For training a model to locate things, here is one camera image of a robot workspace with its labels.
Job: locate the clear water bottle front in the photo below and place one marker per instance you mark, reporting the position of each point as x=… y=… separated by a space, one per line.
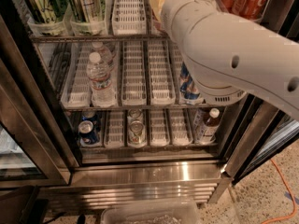
x=98 y=73

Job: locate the silver soda can front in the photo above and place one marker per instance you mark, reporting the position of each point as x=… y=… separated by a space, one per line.
x=136 y=132

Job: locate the red coke can right front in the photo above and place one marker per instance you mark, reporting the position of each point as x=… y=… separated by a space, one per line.
x=249 y=9

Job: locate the blue red bull can front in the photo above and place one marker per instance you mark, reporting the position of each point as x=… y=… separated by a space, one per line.
x=191 y=93

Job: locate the brown juice bottle white cap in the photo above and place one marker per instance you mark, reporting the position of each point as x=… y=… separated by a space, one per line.
x=208 y=126

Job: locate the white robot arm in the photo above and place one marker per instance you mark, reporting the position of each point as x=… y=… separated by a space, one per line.
x=228 y=56

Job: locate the green silver can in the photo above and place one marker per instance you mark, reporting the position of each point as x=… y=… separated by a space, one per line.
x=44 y=11
x=86 y=10

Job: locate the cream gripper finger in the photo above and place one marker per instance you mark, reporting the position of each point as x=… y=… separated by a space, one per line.
x=156 y=0

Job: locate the blue pepsi can front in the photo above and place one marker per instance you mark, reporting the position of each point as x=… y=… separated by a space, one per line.
x=87 y=133

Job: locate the fridge glass door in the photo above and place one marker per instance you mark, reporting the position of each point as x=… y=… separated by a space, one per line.
x=39 y=163
x=263 y=132

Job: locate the clear water bottle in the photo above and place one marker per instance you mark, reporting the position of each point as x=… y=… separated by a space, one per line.
x=104 y=52
x=98 y=73

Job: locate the fridge glass door right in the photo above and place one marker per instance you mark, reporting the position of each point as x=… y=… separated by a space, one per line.
x=263 y=132

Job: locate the blue pepsi can rear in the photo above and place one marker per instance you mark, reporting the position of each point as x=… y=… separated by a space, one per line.
x=93 y=118

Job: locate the silver soda can rear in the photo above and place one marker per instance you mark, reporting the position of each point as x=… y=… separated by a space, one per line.
x=135 y=114

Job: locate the blue pepsi can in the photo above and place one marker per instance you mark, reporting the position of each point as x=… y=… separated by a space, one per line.
x=93 y=118
x=87 y=133

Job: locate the blue red bull can rear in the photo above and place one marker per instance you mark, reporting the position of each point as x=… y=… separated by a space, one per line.
x=183 y=78

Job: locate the white empty top tray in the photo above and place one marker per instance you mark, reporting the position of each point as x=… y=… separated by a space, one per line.
x=129 y=17

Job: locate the green silver can left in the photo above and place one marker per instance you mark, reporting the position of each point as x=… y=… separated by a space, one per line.
x=44 y=11

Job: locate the clear water bottle rear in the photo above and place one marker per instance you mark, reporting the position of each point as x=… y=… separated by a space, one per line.
x=104 y=52

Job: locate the blue red bull can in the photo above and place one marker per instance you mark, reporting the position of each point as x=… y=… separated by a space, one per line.
x=183 y=78
x=191 y=93

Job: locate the clear plastic bin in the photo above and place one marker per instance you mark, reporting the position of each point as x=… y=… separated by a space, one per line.
x=168 y=211

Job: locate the stainless steel fridge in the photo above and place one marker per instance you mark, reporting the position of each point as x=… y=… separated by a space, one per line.
x=48 y=62

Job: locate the silver soda can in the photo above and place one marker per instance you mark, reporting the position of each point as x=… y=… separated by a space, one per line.
x=135 y=114
x=136 y=132

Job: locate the white empty middle tray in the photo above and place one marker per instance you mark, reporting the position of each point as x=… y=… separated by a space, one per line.
x=133 y=87

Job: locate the white empty tray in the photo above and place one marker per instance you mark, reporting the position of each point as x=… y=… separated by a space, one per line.
x=133 y=87
x=129 y=17

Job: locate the fridge glass door left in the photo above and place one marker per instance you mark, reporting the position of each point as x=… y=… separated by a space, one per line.
x=39 y=163

